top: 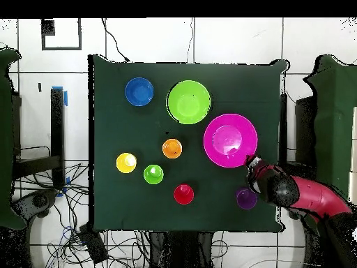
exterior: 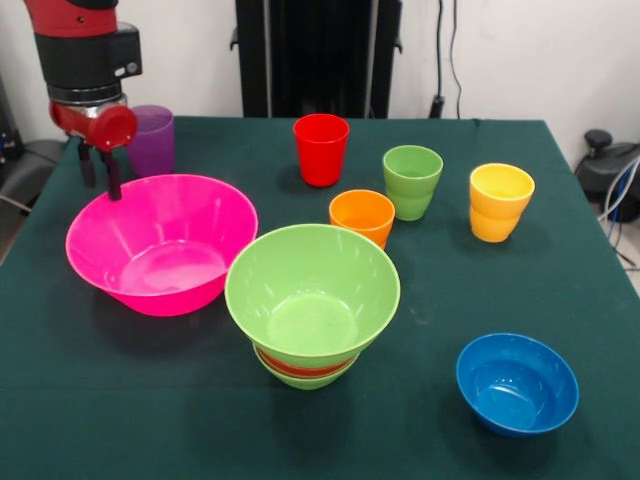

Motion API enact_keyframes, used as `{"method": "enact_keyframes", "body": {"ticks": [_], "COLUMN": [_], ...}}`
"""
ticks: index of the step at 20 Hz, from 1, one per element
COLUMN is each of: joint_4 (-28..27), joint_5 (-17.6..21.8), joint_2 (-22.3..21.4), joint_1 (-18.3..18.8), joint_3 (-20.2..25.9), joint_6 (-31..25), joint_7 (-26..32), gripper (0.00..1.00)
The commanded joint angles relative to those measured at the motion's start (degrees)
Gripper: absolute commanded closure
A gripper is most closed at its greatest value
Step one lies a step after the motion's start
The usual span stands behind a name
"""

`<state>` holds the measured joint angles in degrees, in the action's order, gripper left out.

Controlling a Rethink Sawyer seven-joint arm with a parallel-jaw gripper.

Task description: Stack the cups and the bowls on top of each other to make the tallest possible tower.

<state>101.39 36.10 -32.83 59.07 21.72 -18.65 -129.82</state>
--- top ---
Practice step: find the large green bowl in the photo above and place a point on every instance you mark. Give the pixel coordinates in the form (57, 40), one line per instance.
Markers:
(189, 102)

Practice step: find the purple cup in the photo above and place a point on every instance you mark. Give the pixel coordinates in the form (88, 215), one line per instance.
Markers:
(244, 201)

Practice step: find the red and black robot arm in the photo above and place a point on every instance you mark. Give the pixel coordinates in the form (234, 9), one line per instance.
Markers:
(315, 195)

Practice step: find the white board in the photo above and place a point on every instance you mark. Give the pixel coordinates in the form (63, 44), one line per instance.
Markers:
(353, 139)

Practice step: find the green cup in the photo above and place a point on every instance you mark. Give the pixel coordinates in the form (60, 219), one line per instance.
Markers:
(153, 174)

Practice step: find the blue tape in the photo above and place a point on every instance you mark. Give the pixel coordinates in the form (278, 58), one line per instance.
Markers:
(65, 97)

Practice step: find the large pink bowl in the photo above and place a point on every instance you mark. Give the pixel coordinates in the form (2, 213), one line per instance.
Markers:
(228, 139)

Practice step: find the black post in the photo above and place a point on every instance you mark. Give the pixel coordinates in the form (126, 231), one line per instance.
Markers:
(57, 125)

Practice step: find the blue bowl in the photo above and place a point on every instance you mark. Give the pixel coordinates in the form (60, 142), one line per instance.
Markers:
(139, 91)

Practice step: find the black power strip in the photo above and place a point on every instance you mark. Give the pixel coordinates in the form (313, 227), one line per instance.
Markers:
(93, 244)

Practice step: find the black wheeled base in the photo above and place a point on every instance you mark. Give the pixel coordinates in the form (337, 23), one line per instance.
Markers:
(40, 201)
(294, 215)

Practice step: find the green-clothed side table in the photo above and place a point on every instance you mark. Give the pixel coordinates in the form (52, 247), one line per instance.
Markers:
(334, 125)
(5, 139)

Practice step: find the orange cup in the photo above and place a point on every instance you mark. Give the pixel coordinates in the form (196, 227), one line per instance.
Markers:
(172, 148)

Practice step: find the yellow cup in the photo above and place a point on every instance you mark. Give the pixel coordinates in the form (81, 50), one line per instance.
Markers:
(126, 162)

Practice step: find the black square frame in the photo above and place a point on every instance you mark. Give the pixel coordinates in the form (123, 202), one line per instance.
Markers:
(48, 28)

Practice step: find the red cup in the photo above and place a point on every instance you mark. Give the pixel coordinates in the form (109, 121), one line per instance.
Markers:
(183, 194)

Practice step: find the dark green tablecloth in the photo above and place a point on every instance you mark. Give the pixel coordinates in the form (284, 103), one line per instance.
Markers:
(125, 125)

